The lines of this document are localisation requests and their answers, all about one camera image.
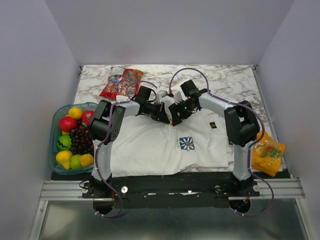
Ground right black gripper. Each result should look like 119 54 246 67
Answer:
167 99 196 127

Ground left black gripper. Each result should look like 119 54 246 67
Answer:
144 101 170 124

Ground white garment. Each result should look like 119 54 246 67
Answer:
110 109 230 178

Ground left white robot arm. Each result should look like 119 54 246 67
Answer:
88 86 170 198

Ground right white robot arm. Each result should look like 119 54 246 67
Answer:
168 80 260 196

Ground yellow black square pin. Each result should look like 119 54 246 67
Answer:
209 122 218 129

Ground red snack bag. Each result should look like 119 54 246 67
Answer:
99 68 144 100

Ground small blue white packet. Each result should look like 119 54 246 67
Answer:
108 67 125 85

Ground pink toy dragon fruit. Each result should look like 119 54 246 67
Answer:
80 110 95 127

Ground purple toy grapes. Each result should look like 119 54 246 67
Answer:
69 124 94 155

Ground yellow toy lemon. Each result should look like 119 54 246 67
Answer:
68 107 83 120

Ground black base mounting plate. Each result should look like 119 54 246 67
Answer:
51 171 293 210

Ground orange toy fruit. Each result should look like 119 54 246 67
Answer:
79 153 94 167

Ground red toy apple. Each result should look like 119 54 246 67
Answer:
58 116 77 132

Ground yellow candy bag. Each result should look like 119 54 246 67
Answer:
251 132 286 177

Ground teal plastic fruit bowl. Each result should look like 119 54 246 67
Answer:
48 102 98 175

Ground green toy lime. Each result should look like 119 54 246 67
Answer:
69 154 83 170

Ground green toy watermelon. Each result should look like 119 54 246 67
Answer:
56 135 74 151

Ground yellow toy pear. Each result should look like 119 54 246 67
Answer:
55 150 73 170

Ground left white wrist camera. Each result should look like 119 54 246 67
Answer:
154 90 168 104

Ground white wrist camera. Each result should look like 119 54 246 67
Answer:
169 89 184 104
154 90 168 104

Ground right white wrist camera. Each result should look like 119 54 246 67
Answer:
169 89 184 104

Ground black square frame box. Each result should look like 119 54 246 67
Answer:
227 137 233 146

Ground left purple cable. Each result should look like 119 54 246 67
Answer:
92 80 159 218

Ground aluminium rail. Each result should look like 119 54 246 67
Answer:
40 178 306 202

